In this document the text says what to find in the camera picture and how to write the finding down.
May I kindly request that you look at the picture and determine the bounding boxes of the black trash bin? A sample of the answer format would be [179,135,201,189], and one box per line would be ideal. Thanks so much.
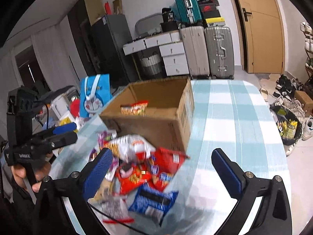
[270,105,302,146]

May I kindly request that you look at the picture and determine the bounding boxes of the teal suitcase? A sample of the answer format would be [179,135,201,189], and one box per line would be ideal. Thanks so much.
[175,0,202,24]

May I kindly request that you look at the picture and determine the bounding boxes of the white purple snack bag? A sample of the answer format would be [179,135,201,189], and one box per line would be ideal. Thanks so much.
[103,135,156,163]

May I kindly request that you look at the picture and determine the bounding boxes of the white drawer desk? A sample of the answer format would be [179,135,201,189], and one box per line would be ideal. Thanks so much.
[123,30,189,76]

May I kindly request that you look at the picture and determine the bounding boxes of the white noodle snack bag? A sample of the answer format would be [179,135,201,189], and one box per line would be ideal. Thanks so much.
[120,101,148,116]

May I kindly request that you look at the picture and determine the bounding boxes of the beige suitcase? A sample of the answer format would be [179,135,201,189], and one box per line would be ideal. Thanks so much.
[180,26,210,78]

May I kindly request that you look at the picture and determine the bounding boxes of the yellow drink carton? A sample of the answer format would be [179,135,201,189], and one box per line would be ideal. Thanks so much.
[59,117,78,133]

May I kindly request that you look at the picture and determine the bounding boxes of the blue Doraemon tote bag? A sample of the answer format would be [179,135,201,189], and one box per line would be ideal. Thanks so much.
[79,74,112,118]

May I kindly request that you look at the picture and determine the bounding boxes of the person's left hand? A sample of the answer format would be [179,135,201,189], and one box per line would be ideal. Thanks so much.
[11,160,52,193]

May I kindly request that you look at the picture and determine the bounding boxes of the shoe rack with shoes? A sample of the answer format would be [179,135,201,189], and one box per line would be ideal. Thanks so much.
[300,22,313,80]

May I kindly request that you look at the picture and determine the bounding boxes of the black refrigerator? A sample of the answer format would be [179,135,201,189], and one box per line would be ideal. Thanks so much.
[91,14,139,88]

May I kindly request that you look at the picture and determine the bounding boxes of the blue cookie packet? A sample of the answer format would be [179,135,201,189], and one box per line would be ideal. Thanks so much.
[128,183,179,227]

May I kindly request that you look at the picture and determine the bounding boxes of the woven laundry basket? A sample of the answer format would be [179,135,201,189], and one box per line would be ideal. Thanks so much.
[139,52,162,76]

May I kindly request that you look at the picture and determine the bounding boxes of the wooden door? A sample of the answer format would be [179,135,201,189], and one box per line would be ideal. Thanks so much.
[238,0,284,74]

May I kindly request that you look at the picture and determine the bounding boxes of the silver suitcase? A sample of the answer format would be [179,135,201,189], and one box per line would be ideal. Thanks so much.
[204,25,235,80]

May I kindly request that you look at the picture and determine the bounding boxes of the plaid tablecloth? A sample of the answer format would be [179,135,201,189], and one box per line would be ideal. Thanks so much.
[48,79,293,235]

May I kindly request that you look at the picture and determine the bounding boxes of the SF cardboard box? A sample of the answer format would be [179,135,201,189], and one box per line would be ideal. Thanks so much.
[100,77,194,152]

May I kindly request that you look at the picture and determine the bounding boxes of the beige wafer packet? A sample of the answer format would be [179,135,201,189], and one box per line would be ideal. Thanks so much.
[88,178,134,224]

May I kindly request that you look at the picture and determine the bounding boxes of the red snack bag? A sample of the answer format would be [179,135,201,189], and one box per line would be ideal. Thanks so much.
[116,147,190,195]

